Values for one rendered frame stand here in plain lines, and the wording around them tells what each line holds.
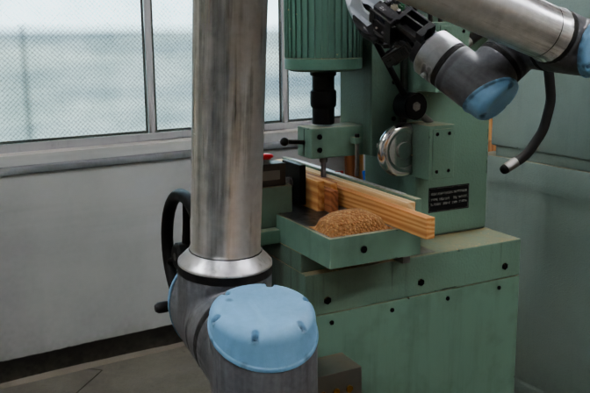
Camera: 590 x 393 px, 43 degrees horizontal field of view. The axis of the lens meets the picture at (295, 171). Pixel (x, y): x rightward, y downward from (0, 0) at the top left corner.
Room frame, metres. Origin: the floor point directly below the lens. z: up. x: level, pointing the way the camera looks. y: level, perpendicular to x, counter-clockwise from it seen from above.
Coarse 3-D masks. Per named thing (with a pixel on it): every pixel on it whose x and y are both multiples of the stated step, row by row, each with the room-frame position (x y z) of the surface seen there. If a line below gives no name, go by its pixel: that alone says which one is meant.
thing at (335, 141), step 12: (300, 132) 1.69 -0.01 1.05; (312, 132) 1.65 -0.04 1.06; (324, 132) 1.66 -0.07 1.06; (336, 132) 1.68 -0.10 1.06; (348, 132) 1.69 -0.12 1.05; (360, 132) 1.71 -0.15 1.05; (312, 144) 1.65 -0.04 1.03; (324, 144) 1.66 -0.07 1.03; (336, 144) 1.68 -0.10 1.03; (348, 144) 1.69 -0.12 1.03; (360, 144) 1.71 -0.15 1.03; (312, 156) 1.65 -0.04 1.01; (324, 156) 1.66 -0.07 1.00; (336, 156) 1.68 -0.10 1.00
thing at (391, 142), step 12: (384, 132) 1.63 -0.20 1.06; (396, 132) 1.63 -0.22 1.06; (408, 132) 1.64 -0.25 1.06; (384, 144) 1.62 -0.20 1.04; (396, 144) 1.63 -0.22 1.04; (408, 144) 1.64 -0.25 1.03; (384, 156) 1.61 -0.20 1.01; (396, 156) 1.63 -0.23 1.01; (408, 156) 1.64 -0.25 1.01; (384, 168) 1.63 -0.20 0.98; (396, 168) 1.63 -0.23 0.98; (408, 168) 1.64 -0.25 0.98
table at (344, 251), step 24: (288, 216) 1.53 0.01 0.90; (312, 216) 1.52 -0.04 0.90; (264, 240) 1.51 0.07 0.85; (288, 240) 1.50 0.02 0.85; (312, 240) 1.41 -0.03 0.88; (336, 240) 1.35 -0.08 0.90; (360, 240) 1.37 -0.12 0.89; (384, 240) 1.40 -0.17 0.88; (408, 240) 1.43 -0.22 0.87; (336, 264) 1.35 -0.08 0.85
